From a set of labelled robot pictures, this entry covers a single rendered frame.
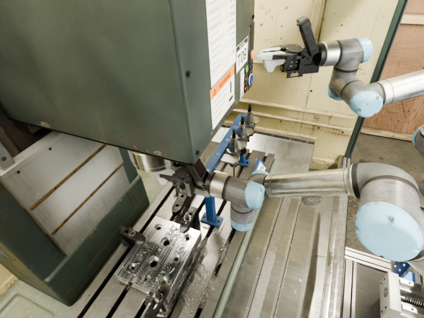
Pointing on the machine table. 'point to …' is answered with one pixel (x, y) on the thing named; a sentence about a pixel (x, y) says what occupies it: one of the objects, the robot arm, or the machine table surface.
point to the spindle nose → (149, 162)
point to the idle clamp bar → (179, 205)
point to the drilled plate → (155, 241)
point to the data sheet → (221, 36)
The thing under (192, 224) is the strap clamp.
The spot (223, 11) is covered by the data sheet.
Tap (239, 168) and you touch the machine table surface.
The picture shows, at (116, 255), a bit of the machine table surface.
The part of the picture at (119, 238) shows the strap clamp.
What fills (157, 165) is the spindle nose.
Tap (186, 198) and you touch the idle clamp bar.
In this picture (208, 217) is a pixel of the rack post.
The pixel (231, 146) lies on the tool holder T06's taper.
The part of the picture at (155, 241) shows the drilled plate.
